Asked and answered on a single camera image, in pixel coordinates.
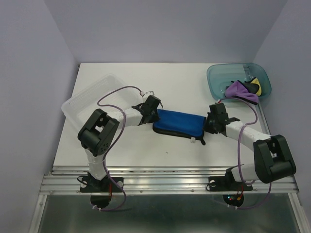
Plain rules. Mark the purple microfiber towel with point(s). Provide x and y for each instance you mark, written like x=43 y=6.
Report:
x=238 y=90

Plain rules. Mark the white perforated plastic basket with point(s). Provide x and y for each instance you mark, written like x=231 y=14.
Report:
x=79 y=107

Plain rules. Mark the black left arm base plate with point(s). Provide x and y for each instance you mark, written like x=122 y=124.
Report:
x=92 y=185

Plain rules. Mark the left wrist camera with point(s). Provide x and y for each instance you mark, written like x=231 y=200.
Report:
x=148 y=93

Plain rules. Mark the blue microfiber towel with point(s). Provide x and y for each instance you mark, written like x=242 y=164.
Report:
x=180 y=124

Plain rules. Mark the teal translucent plastic bin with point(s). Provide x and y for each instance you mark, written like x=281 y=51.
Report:
x=221 y=76

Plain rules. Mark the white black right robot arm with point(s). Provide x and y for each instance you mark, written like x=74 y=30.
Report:
x=272 y=156

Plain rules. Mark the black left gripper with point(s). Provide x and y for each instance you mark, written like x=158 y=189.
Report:
x=155 y=119

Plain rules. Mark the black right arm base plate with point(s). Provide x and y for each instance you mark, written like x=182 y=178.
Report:
x=222 y=184

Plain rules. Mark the yellow and black towel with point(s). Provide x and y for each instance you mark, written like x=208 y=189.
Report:
x=253 y=86

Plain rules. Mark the aluminium mounting rail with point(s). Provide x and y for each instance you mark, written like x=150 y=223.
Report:
x=137 y=180

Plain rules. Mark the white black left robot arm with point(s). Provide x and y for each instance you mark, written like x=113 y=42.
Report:
x=102 y=130

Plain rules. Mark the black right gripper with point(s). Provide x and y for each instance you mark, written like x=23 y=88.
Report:
x=206 y=127

